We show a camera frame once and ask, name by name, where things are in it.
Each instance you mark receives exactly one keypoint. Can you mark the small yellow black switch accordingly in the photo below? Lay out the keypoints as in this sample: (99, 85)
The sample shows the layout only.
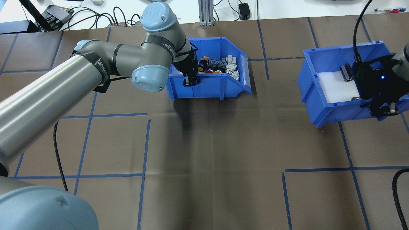
(204, 59)

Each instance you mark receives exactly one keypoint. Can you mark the blue bin with capacitors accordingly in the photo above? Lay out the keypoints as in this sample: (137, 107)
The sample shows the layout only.
(314, 89)

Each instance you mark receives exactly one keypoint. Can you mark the aluminium profile post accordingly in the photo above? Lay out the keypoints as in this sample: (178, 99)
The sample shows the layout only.
(206, 12)

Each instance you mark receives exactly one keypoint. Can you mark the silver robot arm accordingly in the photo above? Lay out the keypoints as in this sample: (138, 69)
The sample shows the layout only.
(404, 56)
(48, 105)

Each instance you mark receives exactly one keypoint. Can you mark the white foam bin liner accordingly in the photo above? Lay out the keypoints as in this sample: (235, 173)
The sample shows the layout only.
(332, 88)

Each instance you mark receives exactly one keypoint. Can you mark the black ribbed power supply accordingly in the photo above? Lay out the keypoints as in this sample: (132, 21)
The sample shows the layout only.
(59, 14)

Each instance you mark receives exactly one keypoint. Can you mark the grey contact block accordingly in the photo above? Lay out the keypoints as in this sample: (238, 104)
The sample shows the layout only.
(230, 59)
(232, 67)

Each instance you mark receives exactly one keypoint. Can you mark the black stand leg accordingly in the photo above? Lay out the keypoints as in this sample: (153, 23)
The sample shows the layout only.
(33, 16)

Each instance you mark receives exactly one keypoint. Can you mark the blue contact block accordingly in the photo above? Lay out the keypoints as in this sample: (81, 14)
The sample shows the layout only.
(213, 62)
(221, 65)

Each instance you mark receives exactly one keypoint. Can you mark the blue bin with buttons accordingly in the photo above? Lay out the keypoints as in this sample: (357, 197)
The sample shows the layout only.
(211, 88)

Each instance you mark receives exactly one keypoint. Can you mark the white plug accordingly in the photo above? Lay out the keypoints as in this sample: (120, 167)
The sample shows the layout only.
(97, 2)

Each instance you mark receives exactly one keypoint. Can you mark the white marker red cap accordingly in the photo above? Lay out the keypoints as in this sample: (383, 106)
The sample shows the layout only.
(385, 10)

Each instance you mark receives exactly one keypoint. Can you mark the black power strip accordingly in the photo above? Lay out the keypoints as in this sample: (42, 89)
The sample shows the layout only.
(124, 24)

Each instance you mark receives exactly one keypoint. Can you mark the yellow black push button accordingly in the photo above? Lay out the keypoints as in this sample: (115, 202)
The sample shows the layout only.
(202, 67)

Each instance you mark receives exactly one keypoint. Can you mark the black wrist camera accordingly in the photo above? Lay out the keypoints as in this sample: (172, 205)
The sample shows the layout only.
(364, 80)

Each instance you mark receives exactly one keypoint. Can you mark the black power adapter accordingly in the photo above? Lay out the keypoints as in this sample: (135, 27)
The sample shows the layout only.
(244, 12)

